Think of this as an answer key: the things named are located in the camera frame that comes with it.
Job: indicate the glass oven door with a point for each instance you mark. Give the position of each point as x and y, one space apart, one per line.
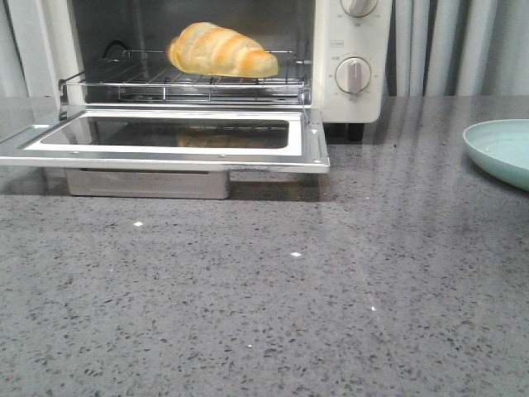
164 139

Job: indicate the golden croissant bread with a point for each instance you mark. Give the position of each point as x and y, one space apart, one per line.
207 49

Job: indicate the lower oven control knob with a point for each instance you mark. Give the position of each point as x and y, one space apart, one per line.
353 75

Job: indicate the oven control knob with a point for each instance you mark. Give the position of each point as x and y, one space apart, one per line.
358 8
353 75

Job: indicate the white Toshiba toaster oven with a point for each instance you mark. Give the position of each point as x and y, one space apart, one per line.
81 33

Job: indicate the upper oven control knob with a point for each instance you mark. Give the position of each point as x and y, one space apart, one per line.
358 8

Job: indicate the light green round plate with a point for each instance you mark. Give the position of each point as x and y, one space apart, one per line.
500 148

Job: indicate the metal oven wire rack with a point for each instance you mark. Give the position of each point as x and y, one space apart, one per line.
146 76

